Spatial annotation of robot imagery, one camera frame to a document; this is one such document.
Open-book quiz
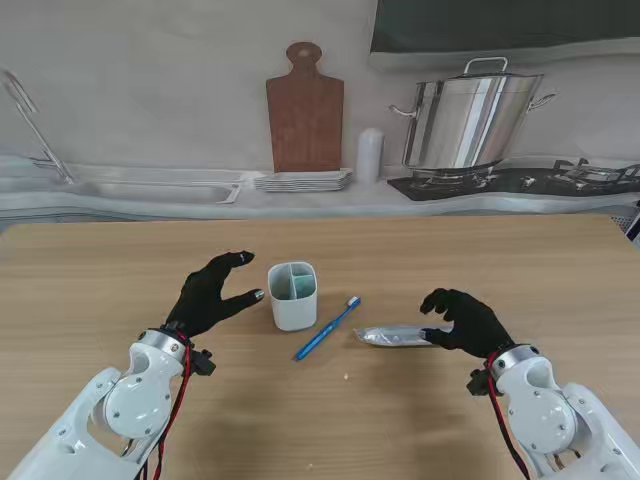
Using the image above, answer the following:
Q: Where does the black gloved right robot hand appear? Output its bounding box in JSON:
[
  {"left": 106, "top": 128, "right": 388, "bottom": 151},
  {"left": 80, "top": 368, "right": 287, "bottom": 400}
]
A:
[{"left": 419, "top": 287, "right": 516, "bottom": 359}]

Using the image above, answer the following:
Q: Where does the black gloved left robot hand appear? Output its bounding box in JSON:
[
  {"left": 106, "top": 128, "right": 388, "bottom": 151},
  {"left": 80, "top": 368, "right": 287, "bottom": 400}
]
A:
[{"left": 163, "top": 251, "right": 266, "bottom": 341}]

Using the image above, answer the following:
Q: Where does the silver toothpaste tube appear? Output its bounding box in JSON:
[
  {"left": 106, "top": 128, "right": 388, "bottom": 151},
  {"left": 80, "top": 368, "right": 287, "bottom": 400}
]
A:
[{"left": 353, "top": 323, "right": 454, "bottom": 347}]

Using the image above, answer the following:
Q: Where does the white divided toothbrush holder cup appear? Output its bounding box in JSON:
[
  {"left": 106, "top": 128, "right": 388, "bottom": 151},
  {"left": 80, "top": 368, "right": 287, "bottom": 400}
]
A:
[{"left": 267, "top": 260, "right": 320, "bottom": 332}]

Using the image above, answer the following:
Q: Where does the blue toothbrush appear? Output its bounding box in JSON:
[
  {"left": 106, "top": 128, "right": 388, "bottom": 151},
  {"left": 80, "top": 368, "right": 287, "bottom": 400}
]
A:
[{"left": 293, "top": 295, "right": 362, "bottom": 362}]

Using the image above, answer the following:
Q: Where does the stainless steel sink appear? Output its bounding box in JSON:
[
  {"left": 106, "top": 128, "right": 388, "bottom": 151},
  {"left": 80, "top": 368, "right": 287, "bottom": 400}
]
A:
[{"left": 74, "top": 167, "right": 246, "bottom": 206}]

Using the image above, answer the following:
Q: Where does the black gas stove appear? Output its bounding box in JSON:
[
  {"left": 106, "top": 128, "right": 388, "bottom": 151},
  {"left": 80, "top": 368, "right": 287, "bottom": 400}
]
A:
[{"left": 387, "top": 158, "right": 640, "bottom": 202}]

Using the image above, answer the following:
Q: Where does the stack of white plates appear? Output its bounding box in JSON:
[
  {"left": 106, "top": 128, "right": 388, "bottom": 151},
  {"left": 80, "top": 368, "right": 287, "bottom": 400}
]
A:
[{"left": 253, "top": 168, "right": 355, "bottom": 194}]

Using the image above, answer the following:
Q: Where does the perforated metal panel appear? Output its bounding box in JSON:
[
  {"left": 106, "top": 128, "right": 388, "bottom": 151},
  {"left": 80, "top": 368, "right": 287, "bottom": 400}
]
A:
[{"left": 610, "top": 199, "right": 640, "bottom": 246}]

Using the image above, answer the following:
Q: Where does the white cylindrical bottle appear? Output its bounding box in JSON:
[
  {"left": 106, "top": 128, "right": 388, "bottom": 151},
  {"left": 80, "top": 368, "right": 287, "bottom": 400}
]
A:
[{"left": 356, "top": 127, "right": 386, "bottom": 184}]

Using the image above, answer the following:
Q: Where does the large stainless steel pot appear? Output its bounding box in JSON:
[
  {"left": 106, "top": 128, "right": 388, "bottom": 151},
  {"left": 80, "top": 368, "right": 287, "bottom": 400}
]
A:
[{"left": 388, "top": 56, "right": 557, "bottom": 174}]

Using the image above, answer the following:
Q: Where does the brown wooden cutting board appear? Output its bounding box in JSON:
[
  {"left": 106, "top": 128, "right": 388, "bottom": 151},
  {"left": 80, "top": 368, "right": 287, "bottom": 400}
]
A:
[{"left": 265, "top": 41, "right": 345, "bottom": 174}]

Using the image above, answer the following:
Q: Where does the chrome kitchen faucet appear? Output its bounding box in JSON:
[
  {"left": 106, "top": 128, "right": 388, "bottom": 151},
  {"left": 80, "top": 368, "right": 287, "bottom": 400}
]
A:
[{"left": 0, "top": 68, "right": 76, "bottom": 185}]

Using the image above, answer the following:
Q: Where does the dark range hood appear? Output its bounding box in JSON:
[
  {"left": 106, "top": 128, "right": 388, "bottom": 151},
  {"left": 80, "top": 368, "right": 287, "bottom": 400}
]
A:
[{"left": 367, "top": 0, "right": 640, "bottom": 69}]

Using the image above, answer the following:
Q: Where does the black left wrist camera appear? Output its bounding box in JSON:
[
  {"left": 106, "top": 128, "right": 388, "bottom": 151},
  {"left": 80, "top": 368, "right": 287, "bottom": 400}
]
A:
[{"left": 192, "top": 348, "right": 217, "bottom": 376}]

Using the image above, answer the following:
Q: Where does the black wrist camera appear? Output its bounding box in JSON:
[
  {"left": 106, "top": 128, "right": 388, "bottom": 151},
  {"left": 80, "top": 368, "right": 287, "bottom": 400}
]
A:
[
  {"left": 192, "top": 348, "right": 217, "bottom": 376},
  {"left": 467, "top": 368, "right": 494, "bottom": 399}
]

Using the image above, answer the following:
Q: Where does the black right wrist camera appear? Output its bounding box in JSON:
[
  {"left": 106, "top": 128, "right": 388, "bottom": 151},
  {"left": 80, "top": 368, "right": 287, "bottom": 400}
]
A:
[{"left": 467, "top": 368, "right": 494, "bottom": 399}]

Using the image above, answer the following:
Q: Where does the red black left arm cable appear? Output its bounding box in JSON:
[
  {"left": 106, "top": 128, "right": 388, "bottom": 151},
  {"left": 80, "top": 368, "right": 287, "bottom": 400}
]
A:
[{"left": 134, "top": 339, "right": 196, "bottom": 480}]

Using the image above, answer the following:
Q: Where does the red black arm cable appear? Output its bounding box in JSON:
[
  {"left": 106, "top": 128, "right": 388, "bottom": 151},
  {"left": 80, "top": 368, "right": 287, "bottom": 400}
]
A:
[
  {"left": 484, "top": 352, "right": 531, "bottom": 480},
  {"left": 134, "top": 339, "right": 196, "bottom": 480}
]

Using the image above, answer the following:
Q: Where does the red black right arm cable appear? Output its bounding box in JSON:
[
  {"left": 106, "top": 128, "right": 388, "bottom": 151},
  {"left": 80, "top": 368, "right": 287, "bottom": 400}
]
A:
[{"left": 484, "top": 352, "right": 531, "bottom": 480}]

